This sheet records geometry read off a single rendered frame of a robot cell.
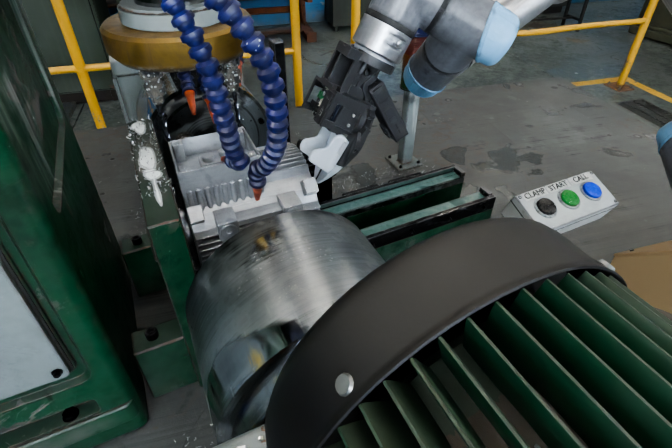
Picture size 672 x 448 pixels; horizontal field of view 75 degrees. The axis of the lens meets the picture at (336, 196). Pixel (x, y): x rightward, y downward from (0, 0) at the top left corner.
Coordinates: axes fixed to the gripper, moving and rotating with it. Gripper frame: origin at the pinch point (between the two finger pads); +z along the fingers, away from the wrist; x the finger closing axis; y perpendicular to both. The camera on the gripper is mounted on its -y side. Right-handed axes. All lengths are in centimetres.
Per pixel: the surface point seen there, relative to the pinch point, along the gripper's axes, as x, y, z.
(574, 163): -14, -89, -18
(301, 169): -2.1, 3.0, 0.7
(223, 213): 1.1, 13.8, 9.3
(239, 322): 26.2, 20.2, 5.7
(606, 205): 22.5, -35.6, -16.8
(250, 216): 2.2, 10.1, 8.4
